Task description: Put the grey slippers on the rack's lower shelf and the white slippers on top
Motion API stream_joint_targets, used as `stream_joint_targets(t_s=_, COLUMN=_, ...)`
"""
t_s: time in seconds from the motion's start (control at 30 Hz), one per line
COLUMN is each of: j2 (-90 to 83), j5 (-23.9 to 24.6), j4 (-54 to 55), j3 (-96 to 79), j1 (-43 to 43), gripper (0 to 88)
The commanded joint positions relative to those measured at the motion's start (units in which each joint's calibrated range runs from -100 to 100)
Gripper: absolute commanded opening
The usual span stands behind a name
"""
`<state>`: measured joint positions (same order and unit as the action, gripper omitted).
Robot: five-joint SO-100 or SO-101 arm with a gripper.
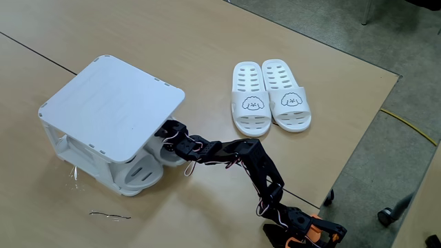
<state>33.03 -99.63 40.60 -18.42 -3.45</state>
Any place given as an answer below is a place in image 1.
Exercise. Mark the grey bear slipper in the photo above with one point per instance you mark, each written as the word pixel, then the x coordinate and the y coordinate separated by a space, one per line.
pixel 156 168
pixel 175 163

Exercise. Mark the white dog slipper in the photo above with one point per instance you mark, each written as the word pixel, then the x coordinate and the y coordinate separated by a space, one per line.
pixel 296 111
pixel 241 103

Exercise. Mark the white two-tier shoe rack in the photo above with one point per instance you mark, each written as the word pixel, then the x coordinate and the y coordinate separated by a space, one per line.
pixel 113 106

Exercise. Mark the crumpled clear tape scrap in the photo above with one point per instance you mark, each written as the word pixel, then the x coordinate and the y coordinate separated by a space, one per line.
pixel 74 174

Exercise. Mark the long clear tape strip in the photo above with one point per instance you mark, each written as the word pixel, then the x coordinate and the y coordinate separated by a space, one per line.
pixel 110 216

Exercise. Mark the black table caster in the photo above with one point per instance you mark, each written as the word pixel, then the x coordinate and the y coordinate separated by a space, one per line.
pixel 329 198

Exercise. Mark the black chair wheel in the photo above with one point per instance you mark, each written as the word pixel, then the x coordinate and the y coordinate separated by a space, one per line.
pixel 385 217

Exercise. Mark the metal chair leg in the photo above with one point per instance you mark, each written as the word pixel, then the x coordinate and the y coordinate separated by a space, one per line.
pixel 367 12

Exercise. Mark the grey chair base leg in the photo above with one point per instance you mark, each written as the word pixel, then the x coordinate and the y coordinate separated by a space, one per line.
pixel 401 206

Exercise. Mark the black caster wheel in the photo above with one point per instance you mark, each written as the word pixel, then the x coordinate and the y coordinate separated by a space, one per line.
pixel 433 242

